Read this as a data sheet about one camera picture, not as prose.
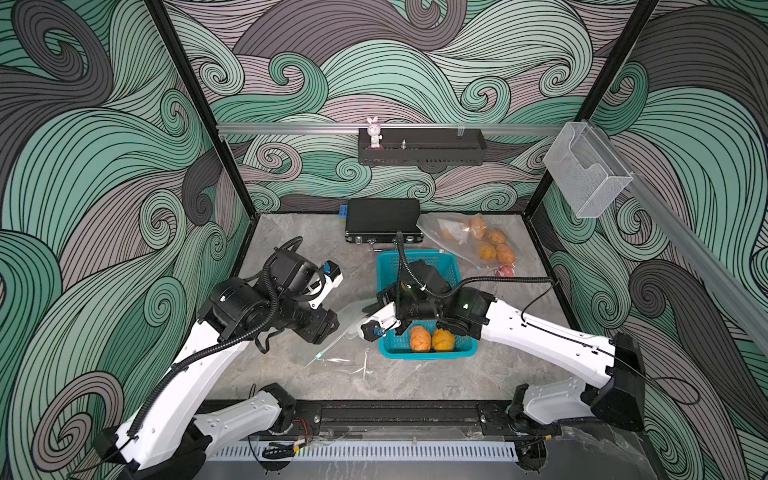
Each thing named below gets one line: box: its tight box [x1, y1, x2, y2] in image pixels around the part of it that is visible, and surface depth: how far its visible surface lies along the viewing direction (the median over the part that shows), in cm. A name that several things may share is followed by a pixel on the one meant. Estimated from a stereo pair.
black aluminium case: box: [345, 198, 424, 253], surface depth 119 cm
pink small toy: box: [495, 265, 515, 277], surface depth 102 cm
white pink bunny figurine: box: [367, 116, 383, 148], surface depth 92 cm
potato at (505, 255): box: [496, 244, 516, 265], surface depth 104 cm
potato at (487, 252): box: [480, 243, 497, 261], surface depth 106 cm
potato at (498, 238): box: [490, 231, 507, 245], surface depth 109 cm
